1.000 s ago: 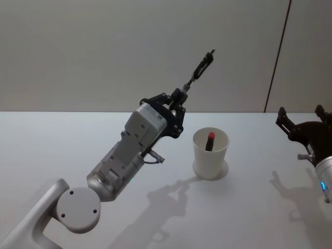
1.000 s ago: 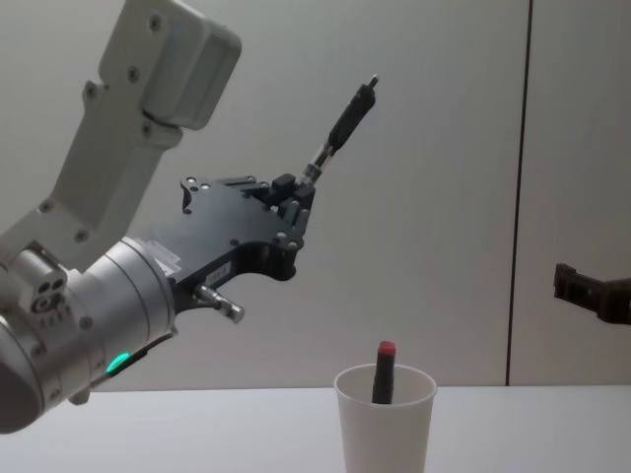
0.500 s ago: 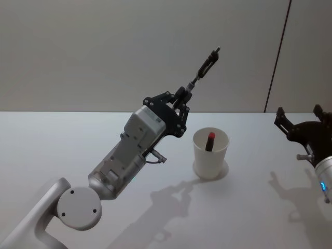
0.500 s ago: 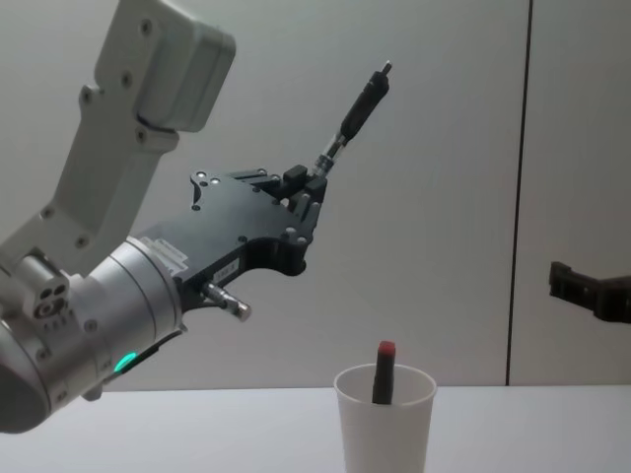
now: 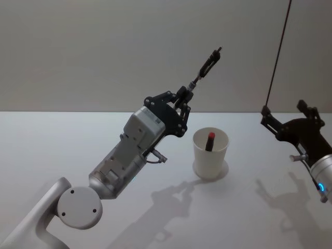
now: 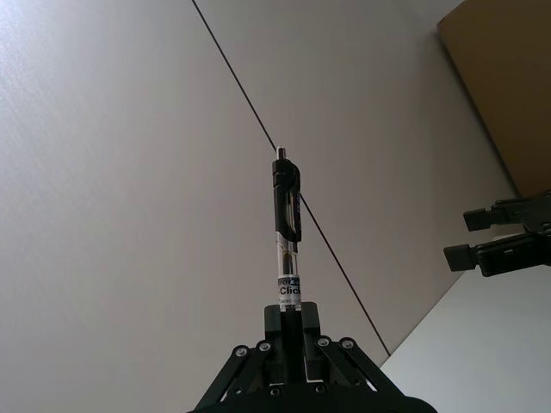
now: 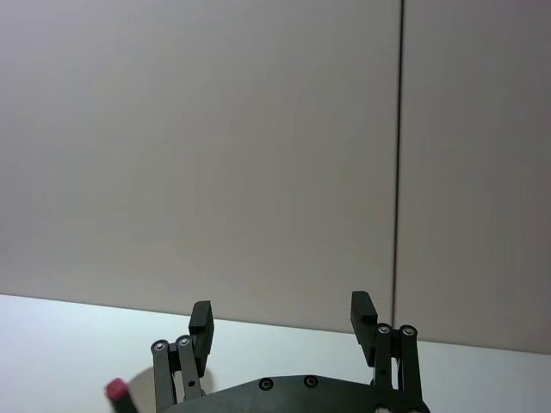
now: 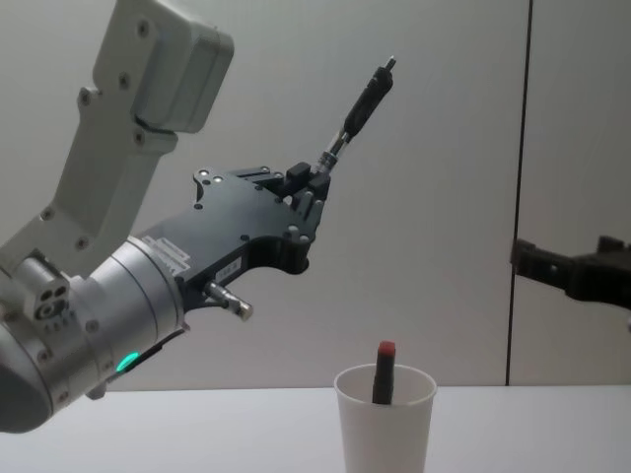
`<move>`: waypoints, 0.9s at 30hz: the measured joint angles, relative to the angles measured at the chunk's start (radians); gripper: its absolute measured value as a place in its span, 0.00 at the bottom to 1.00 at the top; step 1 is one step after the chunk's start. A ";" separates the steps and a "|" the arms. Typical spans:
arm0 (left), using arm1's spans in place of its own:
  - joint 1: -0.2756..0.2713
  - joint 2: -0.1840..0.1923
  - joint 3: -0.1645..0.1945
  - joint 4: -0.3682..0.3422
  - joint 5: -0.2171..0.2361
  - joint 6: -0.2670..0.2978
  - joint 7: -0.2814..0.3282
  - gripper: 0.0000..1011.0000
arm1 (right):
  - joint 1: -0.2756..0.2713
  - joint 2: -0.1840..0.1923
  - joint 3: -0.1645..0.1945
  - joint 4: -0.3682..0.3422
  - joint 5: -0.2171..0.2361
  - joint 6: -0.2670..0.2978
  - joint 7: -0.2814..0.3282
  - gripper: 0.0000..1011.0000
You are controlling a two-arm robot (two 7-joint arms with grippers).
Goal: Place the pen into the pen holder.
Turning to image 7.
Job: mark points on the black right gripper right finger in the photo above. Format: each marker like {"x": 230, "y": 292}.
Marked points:
{"x": 365, "y": 327}

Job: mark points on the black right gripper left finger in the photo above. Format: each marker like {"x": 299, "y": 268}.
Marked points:
{"x": 200, "y": 333}

